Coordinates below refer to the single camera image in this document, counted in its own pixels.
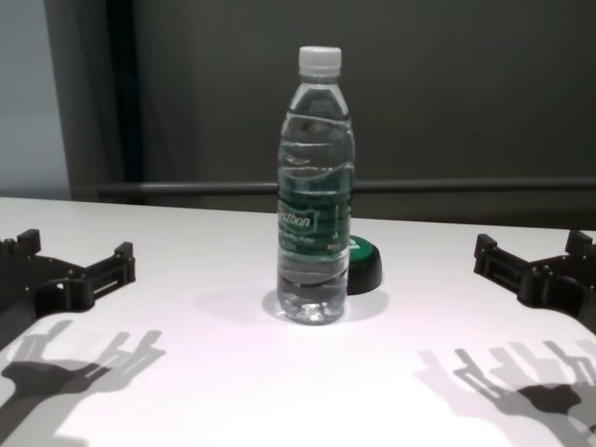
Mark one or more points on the green YES button black base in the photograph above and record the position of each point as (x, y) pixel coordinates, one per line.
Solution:
(365, 272)

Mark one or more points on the dark vertical frame post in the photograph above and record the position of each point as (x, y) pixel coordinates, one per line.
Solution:
(125, 102)

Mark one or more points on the grey horizontal rail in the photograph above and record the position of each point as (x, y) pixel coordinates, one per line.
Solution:
(465, 187)

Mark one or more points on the clear water bottle green label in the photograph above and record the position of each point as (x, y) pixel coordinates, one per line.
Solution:
(314, 186)

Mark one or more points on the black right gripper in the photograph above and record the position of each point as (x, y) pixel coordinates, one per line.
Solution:
(572, 298)

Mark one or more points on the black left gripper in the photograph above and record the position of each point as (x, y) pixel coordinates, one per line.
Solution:
(28, 288)

